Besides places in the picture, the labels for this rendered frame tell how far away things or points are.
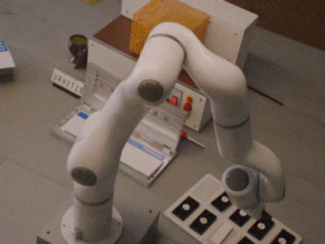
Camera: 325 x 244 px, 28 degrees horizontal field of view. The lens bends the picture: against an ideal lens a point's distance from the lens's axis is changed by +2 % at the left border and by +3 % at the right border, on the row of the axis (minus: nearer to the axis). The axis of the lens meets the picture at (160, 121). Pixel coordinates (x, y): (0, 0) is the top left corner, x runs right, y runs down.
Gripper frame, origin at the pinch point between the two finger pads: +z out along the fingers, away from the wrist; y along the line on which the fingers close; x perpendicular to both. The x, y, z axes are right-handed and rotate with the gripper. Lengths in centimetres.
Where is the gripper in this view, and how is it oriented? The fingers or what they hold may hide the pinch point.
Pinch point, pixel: (251, 208)
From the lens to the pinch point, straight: 199.8
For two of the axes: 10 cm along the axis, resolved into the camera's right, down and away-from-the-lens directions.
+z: 2.3, 3.5, 9.1
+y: 7.7, 5.0, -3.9
